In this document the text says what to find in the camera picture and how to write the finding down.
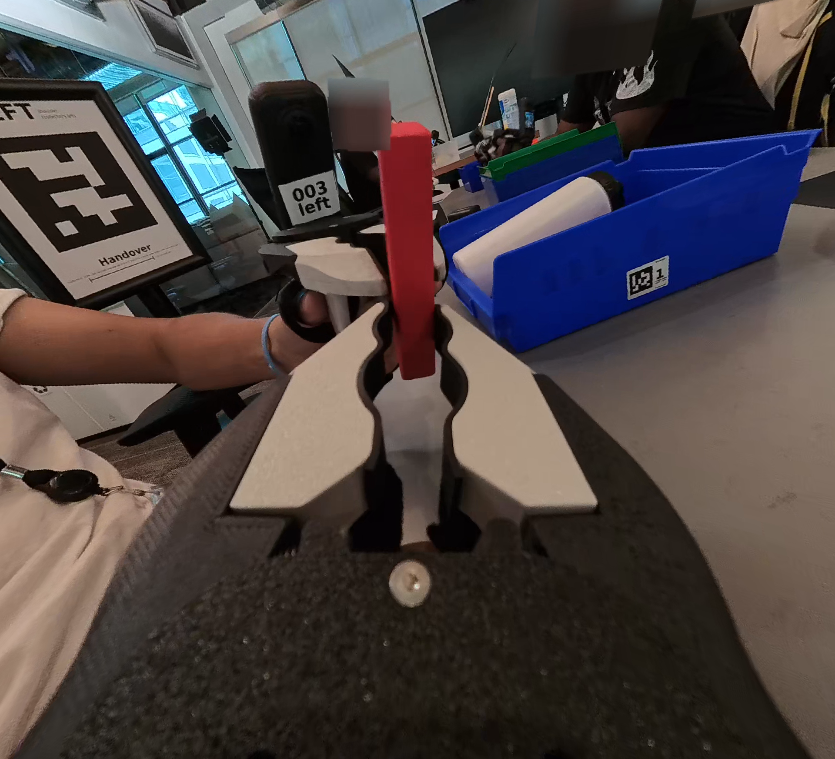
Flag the blue bin with marker label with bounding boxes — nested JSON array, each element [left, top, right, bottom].
[[438, 129, 824, 355]]

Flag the dark wall grille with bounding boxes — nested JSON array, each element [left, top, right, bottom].
[[126, 0, 198, 70]]

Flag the person's left hand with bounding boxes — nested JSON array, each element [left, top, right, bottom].
[[266, 289, 347, 376]]

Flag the black camera on stand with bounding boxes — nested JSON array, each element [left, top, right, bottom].
[[188, 108, 234, 155]]

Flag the long red bar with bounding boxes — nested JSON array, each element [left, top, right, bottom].
[[378, 121, 438, 381]]

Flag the blue bracelet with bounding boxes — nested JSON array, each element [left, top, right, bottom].
[[260, 313, 289, 379]]

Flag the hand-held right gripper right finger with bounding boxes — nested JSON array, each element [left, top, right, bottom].
[[438, 304, 600, 545]]

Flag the black badge reel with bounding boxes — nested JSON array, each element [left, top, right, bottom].
[[0, 462, 164, 507]]

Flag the black wall screen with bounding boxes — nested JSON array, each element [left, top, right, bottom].
[[422, 0, 591, 138]]

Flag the green storage bin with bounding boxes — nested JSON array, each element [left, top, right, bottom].
[[479, 121, 622, 182]]

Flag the black white patterned object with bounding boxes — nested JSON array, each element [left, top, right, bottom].
[[474, 125, 538, 168]]

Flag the beige jacket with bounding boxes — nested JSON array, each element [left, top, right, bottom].
[[739, 0, 835, 148]]

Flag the plain blue storage bin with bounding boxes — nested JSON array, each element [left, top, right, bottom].
[[458, 133, 627, 204]]

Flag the person's left forearm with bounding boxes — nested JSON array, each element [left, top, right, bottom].
[[0, 296, 283, 392]]

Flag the white cylinder roll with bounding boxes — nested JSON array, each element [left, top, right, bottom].
[[451, 172, 627, 298]]

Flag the black framed marker sign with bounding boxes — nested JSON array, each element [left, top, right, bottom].
[[0, 79, 211, 311]]

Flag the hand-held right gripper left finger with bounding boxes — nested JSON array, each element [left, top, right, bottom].
[[230, 301, 394, 512]]

